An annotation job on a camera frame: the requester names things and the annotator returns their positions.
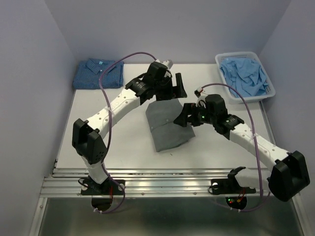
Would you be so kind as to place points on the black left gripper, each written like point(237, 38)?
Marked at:
point(174, 92)

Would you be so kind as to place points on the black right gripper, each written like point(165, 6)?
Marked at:
point(188, 109)

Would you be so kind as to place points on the grey long sleeve shirt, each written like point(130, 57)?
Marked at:
point(167, 135)

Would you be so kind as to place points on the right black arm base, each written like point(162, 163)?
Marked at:
point(221, 186)

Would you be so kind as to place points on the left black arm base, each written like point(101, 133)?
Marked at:
point(91, 188)

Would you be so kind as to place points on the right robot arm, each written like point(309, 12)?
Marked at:
point(286, 173)

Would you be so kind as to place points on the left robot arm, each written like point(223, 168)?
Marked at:
point(88, 135)

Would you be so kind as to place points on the light blue crumpled shirt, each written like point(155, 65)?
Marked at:
point(245, 76)

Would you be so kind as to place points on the white plastic laundry basket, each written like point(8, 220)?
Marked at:
point(270, 91)

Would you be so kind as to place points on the folded blue checked shirt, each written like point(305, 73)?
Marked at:
point(89, 71)

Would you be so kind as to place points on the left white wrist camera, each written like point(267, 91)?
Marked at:
point(168, 63)

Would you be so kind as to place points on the aluminium mounting rail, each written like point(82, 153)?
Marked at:
point(140, 183)

